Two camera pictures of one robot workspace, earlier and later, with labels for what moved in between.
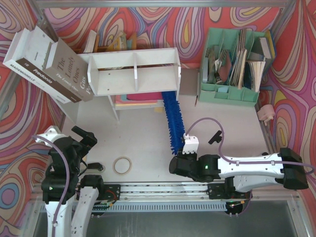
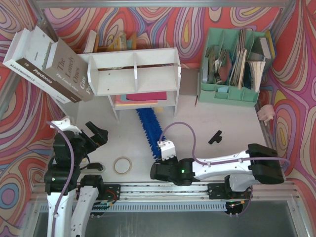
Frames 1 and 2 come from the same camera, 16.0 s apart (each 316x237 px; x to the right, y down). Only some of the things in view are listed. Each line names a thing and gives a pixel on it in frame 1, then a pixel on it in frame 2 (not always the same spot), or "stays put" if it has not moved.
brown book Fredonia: (31, 58) stays put
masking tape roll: (120, 174) stays put
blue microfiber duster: (174, 121) to (153, 130)
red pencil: (196, 100) stays put
